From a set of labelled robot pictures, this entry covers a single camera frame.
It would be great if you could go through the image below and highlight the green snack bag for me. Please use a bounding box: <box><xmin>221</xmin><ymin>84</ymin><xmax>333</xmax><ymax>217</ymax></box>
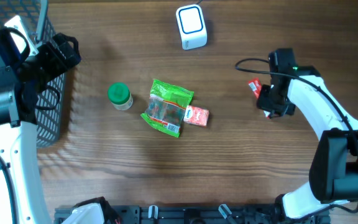
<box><xmin>141</xmin><ymin>80</ymin><xmax>194</xmax><ymax>138</ymax></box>

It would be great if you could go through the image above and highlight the green lid jar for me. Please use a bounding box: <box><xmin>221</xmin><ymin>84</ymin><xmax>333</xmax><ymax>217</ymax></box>
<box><xmin>108</xmin><ymin>82</ymin><xmax>133</xmax><ymax>111</ymax></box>

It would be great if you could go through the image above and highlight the red stick sachet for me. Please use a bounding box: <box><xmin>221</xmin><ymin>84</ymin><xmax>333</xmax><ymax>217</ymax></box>
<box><xmin>247</xmin><ymin>77</ymin><xmax>272</xmax><ymax>119</ymax></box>

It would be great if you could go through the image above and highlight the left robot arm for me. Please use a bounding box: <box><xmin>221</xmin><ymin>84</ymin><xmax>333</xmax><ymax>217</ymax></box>
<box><xmin>0</xmin><ymin>16</ymin><xmax>81</xmax><ymax>223</ymax></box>

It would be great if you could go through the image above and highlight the small red tissue pack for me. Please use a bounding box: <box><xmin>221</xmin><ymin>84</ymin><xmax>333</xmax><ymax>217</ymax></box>
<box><xmin>183</xmin><ymin>105</ymin><xmax>209</xmax><ymax>127</ymax></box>

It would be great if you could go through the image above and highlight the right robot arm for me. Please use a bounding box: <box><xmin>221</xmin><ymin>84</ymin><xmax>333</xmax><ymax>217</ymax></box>
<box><xmin>257</xmin><ymin>49</ymin><xmax>358</xmax><ymax>222</ymax></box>

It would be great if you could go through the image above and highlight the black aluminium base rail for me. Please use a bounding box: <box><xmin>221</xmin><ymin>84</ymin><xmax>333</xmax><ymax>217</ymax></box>
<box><xmin>53</xmin><ymin>203</ymin><xmax>331</xmax><ymax>224</ymax></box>

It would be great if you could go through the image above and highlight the white barcode scanner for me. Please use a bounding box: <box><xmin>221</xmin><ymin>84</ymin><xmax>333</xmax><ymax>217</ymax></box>
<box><xmin>175</xmin><ymin>4</ymin><xmax>208</xmax><ymax>50</ymax></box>

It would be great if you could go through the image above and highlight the grey plastic mesh basket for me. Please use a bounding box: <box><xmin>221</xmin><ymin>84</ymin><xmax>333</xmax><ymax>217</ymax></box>
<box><xmin>0</xmin><ymin>0</ymin><xmax>66</xmax><ymax>148</ymax></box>

